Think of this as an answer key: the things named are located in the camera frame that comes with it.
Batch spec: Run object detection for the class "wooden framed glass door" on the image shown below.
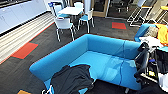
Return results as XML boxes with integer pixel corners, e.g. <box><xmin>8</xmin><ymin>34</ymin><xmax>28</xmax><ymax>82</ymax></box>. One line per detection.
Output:
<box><xmin>92</xmin><ymin>0</ymin><xmax>110</xmax><ymax>18</ymax></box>

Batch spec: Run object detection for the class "white chair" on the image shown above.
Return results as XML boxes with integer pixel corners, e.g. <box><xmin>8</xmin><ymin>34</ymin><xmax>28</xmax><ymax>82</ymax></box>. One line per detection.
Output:
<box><xmin>73</xmin><ymin>1</ymin><xmax>85</xmax><ymax>9</ymax></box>
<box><xmin>53</xmin><ymin>16</ymin><xmax>77</xmax><ymax>43</ymax></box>
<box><xmin>51</xmin><ymin>3</ymin><xmax>64</xmax><ymax>18</ymax></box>
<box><xmin>77</xmin><ymin>9</ymin><xmax>96</xmax><ymax>34</ymax></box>

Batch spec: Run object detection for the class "yellow garment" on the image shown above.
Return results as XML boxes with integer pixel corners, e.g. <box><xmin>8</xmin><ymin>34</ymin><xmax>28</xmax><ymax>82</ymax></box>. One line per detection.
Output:
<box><xmin>155</xmin><ymin>23</ymin><xmax>168</xmax><ymax>46</ymax></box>

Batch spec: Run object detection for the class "black t-shirt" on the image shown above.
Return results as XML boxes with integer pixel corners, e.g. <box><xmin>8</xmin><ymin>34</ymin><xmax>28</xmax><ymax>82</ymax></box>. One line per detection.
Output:
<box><xmin>49</xmin><ymin>64</ymin><xmax>96</xmax><ymax>94</ymax></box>

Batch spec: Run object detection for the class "white cloth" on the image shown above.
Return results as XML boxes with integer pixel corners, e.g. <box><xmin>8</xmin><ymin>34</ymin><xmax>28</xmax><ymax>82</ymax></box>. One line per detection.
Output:
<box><xmin>139</xmin><ymin>35</ymin><xmax>164</xmax><ymax>49</ymax></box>

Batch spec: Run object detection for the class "grey cushion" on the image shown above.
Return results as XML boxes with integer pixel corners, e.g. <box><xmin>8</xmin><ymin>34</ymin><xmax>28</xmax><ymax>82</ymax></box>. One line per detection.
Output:
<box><xmin>144</xmin><ymin>25</ymin><xmax>160</xmax><ymax>38</ymax></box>

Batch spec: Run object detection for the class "long blue sofa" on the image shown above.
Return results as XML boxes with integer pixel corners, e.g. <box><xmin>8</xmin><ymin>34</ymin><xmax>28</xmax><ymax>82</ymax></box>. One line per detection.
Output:
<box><xmin>29</xmin><ymin>33</ymin><xmax>145</xmax><ymax>94</ymax></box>

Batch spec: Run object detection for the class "small blue sofa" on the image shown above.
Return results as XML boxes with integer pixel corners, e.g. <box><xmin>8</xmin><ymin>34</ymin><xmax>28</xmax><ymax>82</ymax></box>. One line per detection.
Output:
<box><xmin>134</xmin><ymin>22</ymin><xmax>168</xmax><ymax>53</ymax></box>

